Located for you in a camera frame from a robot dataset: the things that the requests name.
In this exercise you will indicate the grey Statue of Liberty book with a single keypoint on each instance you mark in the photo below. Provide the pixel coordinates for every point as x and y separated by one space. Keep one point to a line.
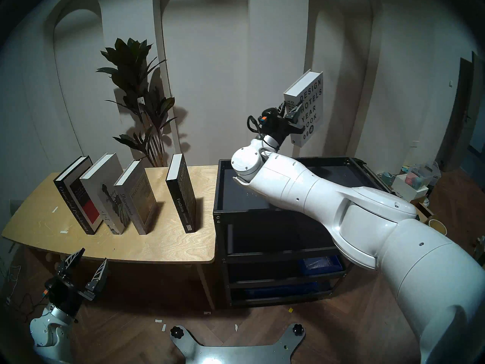
102 185

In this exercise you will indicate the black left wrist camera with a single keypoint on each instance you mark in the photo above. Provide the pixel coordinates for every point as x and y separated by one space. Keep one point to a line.
49 287

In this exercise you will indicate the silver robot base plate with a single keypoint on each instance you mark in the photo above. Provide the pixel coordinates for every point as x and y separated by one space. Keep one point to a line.
235 353

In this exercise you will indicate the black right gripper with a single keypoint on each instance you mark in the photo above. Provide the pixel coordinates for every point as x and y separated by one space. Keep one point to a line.
278 129

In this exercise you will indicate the black three-tier shelf cart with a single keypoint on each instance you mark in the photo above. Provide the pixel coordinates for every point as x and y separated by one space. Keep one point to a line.
273 238

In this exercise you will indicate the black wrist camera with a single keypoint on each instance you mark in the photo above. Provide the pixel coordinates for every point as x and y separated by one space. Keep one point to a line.
269 115
49 287

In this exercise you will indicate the black base knob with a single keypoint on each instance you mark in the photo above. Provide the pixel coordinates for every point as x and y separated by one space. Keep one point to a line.
298 329
176 332

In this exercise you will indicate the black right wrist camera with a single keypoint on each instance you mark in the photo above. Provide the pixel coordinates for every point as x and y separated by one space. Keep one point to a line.
269 115

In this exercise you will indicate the grey Discontent book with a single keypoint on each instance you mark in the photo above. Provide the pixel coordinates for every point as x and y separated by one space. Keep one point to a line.
138 200

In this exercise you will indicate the brown cardboard box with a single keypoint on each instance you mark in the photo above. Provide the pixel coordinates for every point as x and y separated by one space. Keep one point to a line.
424 211

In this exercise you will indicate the light wooden table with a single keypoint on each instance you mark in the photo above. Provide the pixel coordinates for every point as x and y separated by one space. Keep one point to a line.
170 245

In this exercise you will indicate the tall dark green plant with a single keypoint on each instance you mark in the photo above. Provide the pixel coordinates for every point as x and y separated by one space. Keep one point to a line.
129 63

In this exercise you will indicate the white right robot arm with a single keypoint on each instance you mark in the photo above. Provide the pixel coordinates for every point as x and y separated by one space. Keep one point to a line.
360 223

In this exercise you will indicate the black Fashion book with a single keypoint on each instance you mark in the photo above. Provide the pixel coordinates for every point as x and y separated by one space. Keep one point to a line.
183 192

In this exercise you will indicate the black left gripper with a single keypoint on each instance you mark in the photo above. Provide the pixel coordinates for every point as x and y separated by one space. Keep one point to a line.
65 295

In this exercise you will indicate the dark grey door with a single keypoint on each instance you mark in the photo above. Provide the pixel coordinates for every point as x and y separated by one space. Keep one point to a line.
464 113

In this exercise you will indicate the white square box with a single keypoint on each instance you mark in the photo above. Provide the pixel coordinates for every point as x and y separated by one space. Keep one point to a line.
405 187

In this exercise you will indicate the beige round bucket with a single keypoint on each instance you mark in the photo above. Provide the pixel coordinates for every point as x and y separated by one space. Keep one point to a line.
438 226

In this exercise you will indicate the white Design Hotels Yearbook book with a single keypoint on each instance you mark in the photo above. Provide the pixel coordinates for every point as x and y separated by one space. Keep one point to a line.
312 90

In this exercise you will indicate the blue plastic bin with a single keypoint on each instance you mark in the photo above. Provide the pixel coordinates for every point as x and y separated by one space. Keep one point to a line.
320 264

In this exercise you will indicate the black Crime and Punishment book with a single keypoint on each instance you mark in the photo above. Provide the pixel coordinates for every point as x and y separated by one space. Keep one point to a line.
75 200

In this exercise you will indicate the teal mug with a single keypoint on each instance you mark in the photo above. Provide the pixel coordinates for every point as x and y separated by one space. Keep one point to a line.
386 178

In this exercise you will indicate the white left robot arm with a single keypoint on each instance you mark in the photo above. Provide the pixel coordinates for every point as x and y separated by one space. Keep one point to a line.
47 333

